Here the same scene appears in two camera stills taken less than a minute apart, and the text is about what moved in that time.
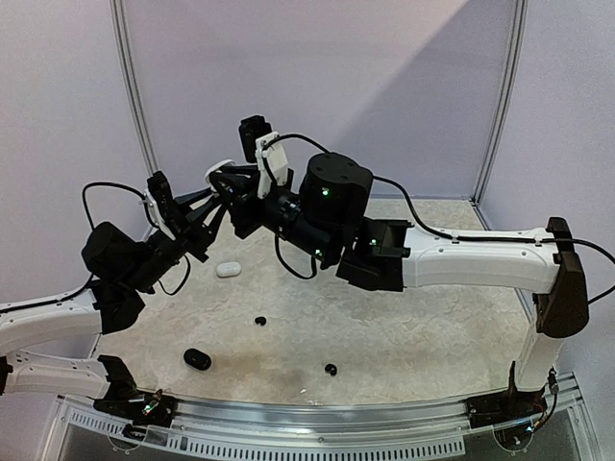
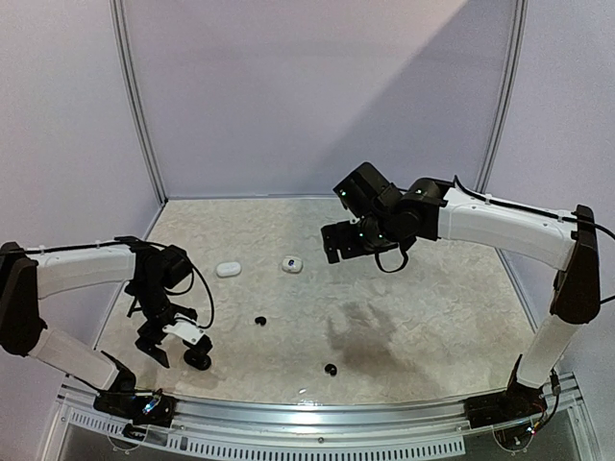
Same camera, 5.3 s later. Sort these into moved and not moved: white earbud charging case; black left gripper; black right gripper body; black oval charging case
Moved: black right gripper body; black left gripper
Not moved: black oval charging case; white earbud charging case
